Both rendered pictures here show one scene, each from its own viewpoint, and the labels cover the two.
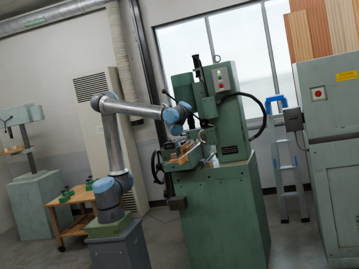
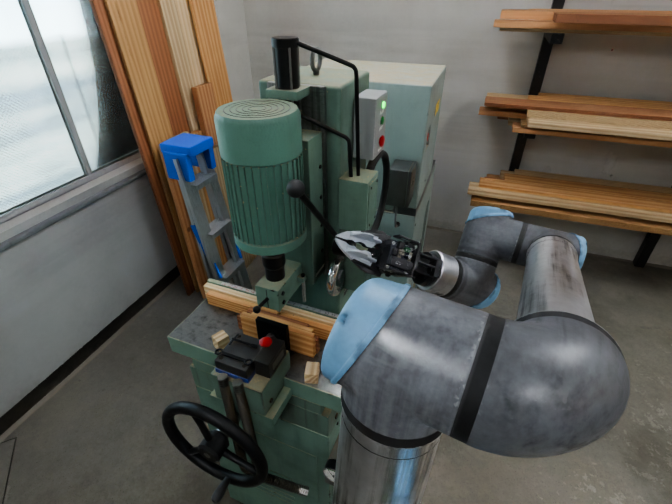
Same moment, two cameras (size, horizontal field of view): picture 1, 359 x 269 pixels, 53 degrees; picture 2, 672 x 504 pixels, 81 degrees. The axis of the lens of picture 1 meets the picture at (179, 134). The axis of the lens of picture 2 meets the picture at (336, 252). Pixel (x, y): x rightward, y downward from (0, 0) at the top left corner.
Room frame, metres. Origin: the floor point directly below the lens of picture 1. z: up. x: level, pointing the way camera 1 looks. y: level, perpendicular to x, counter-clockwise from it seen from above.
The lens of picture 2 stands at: (2.54, 0.71, 1.72)
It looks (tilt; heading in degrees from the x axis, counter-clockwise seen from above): 34 degrees down; 273
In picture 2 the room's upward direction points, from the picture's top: straight up
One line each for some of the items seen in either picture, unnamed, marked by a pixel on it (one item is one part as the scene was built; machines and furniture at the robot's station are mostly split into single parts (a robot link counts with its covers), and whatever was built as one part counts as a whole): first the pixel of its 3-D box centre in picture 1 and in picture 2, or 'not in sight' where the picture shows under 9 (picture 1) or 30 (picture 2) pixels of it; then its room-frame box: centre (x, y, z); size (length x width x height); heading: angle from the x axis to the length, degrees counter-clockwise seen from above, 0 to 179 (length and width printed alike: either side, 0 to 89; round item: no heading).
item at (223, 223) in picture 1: (224, 215); (306, 404); (2.70, -0.22, 0.36); 0.58 x 0.45 x 0.71; 70
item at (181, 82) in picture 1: (185, 93); (264, 179); (2.74, -0.11, 1.35); 0.18 x 0.18 x 0.31
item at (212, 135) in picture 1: (212, 135); (354, 267); (2.53, -0.23, 1.02); 0.09 x 0.07 x 0.12; 160
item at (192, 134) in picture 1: (196, 134); (281, 285); (2.73, -0.13, 1.03); 0.14 x 0.07 x 0.09; 70
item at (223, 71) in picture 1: (221, 79); (370, 124); (2.50, -0.36, 1.40); 0.10 x 0.06 x 0.16; 70
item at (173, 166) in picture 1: (183, 157); (271, 360); (2.75, 0.00, 0.87); 0.61 x 0.30 x 0.06; 160
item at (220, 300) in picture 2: (193, 150); (306, 326); (2.66, -0.08, 0.92); 0.66 x 0.02 x 0.04; 160
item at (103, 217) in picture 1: (109, 211); not in sight; (2.37, 0.57, 0.68); 0.19 x 0.19 x 0.10
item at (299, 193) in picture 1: (285, 158); (219, 253); (3.21, -0.91, 0.58); 0.27 x 0.25 x 1.16; 162
